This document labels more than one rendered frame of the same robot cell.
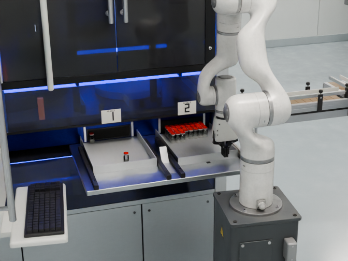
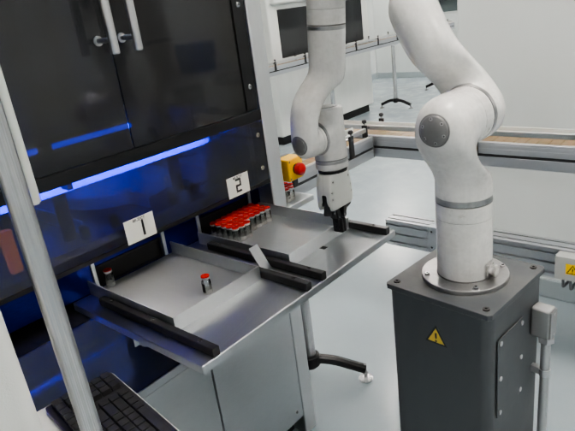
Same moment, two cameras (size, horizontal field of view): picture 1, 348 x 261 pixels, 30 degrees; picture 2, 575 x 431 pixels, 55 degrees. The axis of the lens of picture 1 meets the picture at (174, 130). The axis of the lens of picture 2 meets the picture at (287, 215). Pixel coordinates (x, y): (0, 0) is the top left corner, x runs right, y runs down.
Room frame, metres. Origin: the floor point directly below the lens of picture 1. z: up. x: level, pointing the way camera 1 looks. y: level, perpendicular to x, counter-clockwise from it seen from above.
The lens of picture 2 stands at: (1.34, 0.60, 1.48)
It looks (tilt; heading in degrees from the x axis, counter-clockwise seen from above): 21 degrees down; 329
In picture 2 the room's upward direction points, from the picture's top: 8 degrees counter-clockwise
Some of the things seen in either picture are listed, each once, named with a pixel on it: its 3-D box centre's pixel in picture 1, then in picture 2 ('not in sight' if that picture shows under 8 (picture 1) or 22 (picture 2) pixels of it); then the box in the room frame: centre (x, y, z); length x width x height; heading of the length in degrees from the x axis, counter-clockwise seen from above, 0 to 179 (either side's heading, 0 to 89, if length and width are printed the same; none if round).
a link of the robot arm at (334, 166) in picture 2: (226, 112); (332, 162); (2.45, -0.21, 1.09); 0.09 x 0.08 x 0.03; 106
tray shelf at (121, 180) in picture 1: (160, 157); (244, 267); (2.51, 0.06, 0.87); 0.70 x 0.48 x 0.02; 106
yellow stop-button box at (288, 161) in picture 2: not in sight; (287, 167); (2.80, -0.29, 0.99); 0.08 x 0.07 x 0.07; 16
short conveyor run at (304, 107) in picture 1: (280, 104); (311, 161); (3.02, -0.53, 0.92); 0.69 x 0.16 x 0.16; 106
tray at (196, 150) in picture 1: (194, 142); (272, 230); (2.60, -0.09, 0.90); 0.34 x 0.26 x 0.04; 17
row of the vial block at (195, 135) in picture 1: (188, 133); (250, 223); (2.68, -0.06, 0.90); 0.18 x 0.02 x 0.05; 107
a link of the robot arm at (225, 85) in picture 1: (224, 92); (327, 132); (2.45, -0.20, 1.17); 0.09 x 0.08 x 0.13; 104
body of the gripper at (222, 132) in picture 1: (225, 127); (334, 185); (2.44, -0.21, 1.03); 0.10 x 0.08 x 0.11; 106
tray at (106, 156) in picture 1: (116, 150); (173, 280); (2.53, 0.24, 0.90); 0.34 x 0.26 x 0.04; 16
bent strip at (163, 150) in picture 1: (167, 159); (275, 262); (2.40, 0.03, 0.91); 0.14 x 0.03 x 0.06; 15
